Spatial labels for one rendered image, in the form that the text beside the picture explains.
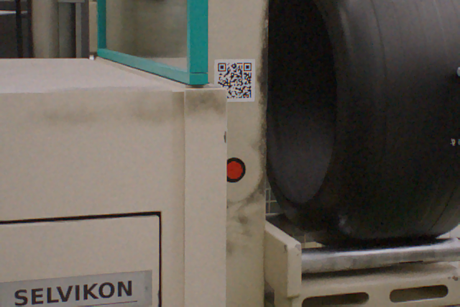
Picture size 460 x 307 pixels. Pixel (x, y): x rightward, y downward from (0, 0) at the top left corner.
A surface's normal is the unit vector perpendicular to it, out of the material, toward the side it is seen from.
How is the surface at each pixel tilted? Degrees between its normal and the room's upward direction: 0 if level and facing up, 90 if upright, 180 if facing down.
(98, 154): 90
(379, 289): 90
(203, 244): 90
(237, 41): 90
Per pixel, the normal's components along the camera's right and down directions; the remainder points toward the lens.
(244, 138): 0.31, 0.13
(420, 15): 0.26, -0.43
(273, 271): -0.95, 0.03
